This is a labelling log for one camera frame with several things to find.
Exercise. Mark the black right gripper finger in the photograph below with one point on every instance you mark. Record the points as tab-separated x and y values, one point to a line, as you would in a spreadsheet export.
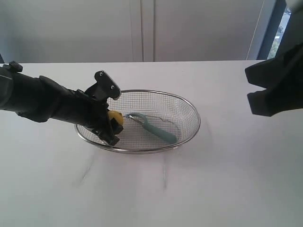
268	72
286	95

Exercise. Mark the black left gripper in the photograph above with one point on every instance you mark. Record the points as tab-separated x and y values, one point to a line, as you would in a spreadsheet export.
86	108

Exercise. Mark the yellow lemon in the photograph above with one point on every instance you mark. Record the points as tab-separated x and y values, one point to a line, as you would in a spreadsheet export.
117	116

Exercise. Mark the teal vegetable peeler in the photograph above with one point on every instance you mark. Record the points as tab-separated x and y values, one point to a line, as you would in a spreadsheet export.
158	132

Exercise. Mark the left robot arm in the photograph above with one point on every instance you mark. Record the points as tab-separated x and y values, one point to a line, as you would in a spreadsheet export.
40	99

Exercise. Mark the metal wire mesh basket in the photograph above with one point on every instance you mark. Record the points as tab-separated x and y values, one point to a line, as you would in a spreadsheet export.
167	111

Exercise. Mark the window with dark frame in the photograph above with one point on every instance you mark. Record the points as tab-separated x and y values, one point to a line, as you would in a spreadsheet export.
284	30

